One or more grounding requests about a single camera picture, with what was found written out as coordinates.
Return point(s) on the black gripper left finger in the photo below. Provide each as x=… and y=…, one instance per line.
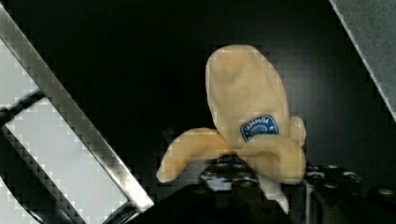
x=228, y=192

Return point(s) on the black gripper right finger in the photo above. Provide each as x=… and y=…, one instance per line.
x=332, y=195

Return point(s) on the yellow plush peeled banana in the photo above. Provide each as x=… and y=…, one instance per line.
x=249, y=108

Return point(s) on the black toaster oven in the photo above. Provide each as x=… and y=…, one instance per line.
x=93, y=92

